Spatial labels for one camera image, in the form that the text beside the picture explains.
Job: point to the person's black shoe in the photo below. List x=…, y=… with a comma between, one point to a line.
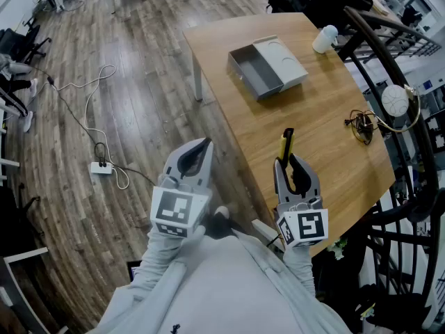
x=219, y=226

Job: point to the white table leg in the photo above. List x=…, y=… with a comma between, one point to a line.
x=197, y=78
x=266, y=233

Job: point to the person's grey hoodie torso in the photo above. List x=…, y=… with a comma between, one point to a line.
x=215, y=291

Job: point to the white flowers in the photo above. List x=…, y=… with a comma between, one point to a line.
x=338, y=249

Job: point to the white plastic bottle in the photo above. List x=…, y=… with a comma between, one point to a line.
x=324, y=40

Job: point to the grey box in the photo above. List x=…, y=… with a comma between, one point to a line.
x=274, y=64

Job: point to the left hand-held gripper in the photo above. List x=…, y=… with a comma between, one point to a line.
x=174, y=207

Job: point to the yellow black utility knife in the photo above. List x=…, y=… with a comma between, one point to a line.
x=288, y=141

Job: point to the person's left forearm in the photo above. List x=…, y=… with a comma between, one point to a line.
x=163, y=252

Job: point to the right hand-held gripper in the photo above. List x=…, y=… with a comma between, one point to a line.
x=307, y=226

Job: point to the person's right forearm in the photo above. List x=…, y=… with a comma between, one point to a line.
x=299, y=266

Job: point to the white globe gold desk lamp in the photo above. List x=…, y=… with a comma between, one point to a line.
x=394, y=100

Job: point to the white furniture frame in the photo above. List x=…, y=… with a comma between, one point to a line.
x=24, y=254

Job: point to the black metal railing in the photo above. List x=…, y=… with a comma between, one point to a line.
x=386, y=52

